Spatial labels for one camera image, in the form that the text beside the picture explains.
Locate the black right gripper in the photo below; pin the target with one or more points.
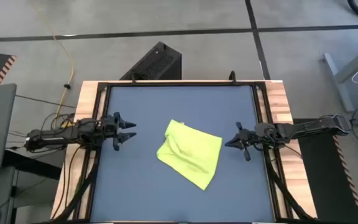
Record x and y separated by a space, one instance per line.
248 139

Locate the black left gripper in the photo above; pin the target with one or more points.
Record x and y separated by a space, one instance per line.
110 129

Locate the yellow-green terry towel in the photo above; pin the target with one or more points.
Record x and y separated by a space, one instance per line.
191 152

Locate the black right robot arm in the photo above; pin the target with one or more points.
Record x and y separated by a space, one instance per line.
306 127

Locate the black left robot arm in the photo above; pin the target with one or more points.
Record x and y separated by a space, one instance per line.
57 135

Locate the blue-grey table mat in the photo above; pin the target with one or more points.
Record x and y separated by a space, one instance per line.
182 102

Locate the black perforated computer tower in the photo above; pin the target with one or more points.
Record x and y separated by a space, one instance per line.
157 62

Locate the grey metal desk leg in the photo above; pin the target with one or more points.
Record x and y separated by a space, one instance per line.
337 81

